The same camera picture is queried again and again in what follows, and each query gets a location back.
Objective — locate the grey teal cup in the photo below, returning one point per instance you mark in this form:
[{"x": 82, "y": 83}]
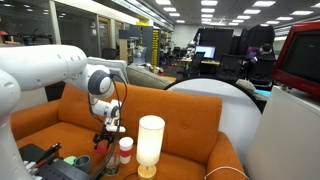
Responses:
[{"x": 82, "y": 164}]

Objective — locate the red bottle lid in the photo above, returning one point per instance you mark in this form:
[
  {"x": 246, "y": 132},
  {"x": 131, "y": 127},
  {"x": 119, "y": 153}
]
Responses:
[{"x": 101, "y": 150}]

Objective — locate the glass jar dark label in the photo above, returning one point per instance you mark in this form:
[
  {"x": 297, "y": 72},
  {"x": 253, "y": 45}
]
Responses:
[{"x": 113, "y": 167}]

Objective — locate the seated person dark hair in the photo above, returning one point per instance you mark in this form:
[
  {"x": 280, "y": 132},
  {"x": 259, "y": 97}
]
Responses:
[{"x": 265, "y": 49}]

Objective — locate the orange fabric couch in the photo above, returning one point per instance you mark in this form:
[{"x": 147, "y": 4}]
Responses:
[{"x": 186, "y": 123}]

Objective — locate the red framed monitor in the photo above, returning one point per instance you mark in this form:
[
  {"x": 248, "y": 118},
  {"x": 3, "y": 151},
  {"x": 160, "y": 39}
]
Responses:
[{"x": 300, "y": 56}]

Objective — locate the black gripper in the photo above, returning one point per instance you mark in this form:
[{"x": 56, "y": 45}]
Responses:
[{"x": 106, "y": 136}]

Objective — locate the black office chair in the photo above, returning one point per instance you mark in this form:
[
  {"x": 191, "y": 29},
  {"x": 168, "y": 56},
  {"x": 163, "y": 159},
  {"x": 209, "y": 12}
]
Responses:
[
  {"x": 195, "y": 65},
  {"x": 261, "y": 71},
  {"x": 230, "y": 66}
]

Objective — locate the white red striped bottle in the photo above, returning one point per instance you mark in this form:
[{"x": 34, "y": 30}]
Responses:
[{"x": 126, "y": 156}]

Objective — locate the small green object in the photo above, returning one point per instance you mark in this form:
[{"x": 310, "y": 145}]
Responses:
[{"x": 68, "y": 160}]

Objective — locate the white shade wooden lamp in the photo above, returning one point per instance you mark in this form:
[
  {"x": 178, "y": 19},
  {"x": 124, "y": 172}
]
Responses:
[{"x": 150, "y": 140}]

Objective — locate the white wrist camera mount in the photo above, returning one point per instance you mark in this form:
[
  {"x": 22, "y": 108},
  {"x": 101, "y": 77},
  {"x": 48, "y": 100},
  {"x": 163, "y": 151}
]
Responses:
[{"x": 115, "y": 128}]

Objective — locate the round white panel black rim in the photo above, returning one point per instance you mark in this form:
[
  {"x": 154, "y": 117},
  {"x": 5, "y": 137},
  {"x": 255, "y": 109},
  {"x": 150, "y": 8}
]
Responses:
[{"x": 233, "y": 110}]

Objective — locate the white board panel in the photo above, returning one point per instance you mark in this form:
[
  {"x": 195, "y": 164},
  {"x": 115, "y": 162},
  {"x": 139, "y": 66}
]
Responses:
[{"x": 31, "y": 100}]

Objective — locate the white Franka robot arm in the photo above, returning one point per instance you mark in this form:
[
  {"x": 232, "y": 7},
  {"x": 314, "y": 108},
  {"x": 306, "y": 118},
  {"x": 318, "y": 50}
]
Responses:
[{"x": 40, "y": 66}]

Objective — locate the lit computer monitor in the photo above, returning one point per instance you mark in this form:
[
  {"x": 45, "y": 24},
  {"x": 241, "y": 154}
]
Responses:
[{"x": 205, "y": 51}]

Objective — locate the black flat pad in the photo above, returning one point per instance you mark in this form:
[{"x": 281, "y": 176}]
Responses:
[{"x": 30, "y": 151}]

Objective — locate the grey fabric couch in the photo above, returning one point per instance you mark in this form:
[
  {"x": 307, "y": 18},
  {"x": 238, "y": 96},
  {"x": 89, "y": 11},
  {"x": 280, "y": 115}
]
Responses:
[{"x": 146, "y": 78}]

